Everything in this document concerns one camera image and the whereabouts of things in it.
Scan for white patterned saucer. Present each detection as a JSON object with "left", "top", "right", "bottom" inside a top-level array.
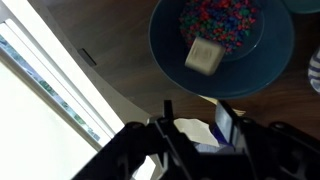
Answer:
[{"left": 307, "top": 46, "right": 320, "bottom": 98}]

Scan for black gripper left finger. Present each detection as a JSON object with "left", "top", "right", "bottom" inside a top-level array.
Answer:
[{"left": 71, "top": 99, "right": 214, "bottom": 180}]

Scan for small dark sill plate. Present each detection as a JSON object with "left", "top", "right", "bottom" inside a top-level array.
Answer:
[{"left": 77, "top": 48, "right": 98, "bottom": 67}]

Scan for white block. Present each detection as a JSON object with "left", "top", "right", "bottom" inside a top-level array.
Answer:
[{"left": 184, "top": 36, "right": 226, "bottom": 77}]

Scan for dark blue bowl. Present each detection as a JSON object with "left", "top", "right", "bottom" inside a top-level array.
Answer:
[{"left": 148, "top": 0, "right": 296, "bottom": 100}]

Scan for white paper napkin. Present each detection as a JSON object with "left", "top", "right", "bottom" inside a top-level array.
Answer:
[{"left": 173, "top": 117, "right": 221, "bottom": 148}]

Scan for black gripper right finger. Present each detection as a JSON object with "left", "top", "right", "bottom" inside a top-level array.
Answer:
[{"left": 214, "top": 99, "right": 320, "bottom": 180}]

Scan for white window frame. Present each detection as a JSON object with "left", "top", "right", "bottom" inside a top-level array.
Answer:
[{"left": 0, "top": 0, "right": 153, "bottom": 180}]

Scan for colourful small beads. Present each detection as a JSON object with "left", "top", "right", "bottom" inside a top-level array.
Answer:
[{"left": 178, "top": 0, "right": 261, "bottom": 54}]

